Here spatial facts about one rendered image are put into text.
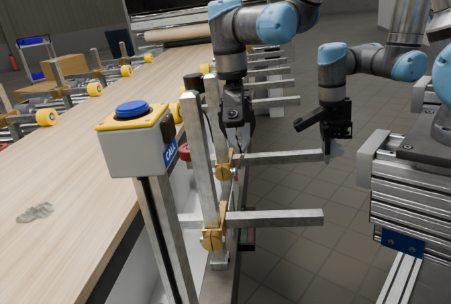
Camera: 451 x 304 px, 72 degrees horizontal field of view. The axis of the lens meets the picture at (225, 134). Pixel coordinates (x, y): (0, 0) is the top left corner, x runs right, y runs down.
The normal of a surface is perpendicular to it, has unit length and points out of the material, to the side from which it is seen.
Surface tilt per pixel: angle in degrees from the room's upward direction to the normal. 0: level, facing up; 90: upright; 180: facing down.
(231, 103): 30
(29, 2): 90
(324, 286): 0
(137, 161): 90
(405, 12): 80
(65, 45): 90
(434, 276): 0
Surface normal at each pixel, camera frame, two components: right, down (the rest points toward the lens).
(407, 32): -0.43, 0.29
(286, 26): 0.75, 0.18
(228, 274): -0.13, -0.91
